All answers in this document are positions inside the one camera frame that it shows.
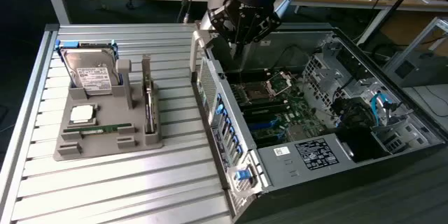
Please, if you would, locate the green RAM stick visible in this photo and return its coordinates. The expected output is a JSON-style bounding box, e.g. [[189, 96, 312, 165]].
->
[[64, 123, 133, 134]]

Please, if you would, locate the metal socket cover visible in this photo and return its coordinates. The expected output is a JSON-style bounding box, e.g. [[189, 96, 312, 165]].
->
[[265, 71, 293, 96]]

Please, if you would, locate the open black PC case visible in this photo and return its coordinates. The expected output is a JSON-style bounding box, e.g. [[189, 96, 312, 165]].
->
[[188, 23, 446, 224]]

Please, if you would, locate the grey power supply unit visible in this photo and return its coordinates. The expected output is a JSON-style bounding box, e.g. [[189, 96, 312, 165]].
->
[[257, 133, 354, 189]]

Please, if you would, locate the blue expansion slot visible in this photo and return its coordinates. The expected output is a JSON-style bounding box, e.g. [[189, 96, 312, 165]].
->
[[248, 120, 281, 131]]

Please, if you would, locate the aluminium profile frame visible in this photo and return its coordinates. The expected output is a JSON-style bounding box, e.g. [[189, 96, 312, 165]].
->
[[401, 16, 448, 51]]

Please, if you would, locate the silver CPU chip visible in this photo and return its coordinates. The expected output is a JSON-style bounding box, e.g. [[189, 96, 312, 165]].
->
[[68, 105, 97, 125]]

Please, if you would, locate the CPU socket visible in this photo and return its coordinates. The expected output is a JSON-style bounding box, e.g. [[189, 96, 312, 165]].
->
[[244, 82, 272, 101]]

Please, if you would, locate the silver hard disk drive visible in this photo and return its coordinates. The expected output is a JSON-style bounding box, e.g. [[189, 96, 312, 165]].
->
[[61, 48, 116, 96], [54, 39, 121, 88]]

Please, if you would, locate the black wire loop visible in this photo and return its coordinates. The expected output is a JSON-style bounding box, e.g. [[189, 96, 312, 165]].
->
[[281, 44, 317, 69]]

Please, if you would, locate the slim graphics card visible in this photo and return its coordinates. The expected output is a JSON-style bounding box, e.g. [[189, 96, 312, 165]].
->
[[141, 54, 157, 134]]

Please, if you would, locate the perforated metal disk bay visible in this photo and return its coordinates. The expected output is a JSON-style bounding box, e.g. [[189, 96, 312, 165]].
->
[[302, 52, 354, 120]]

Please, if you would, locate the black slanted pole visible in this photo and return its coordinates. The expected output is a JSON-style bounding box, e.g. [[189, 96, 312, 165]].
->
[[354, 0, 429, 46]]

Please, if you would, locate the grey parts rack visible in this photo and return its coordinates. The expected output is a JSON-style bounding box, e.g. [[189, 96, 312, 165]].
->
[[52, 58, 165, 162]]

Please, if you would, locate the grey chipset heatsink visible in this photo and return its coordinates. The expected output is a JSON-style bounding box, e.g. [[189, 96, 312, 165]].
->
[[285, 125, 309, 141]]

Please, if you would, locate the grey metal cabinet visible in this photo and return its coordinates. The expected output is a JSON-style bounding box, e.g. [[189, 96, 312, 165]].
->
[[382, 47, 448, 88]]

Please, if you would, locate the blue disk wire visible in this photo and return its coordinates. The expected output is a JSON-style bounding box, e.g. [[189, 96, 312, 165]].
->
[[370, 91, 393, 127]]

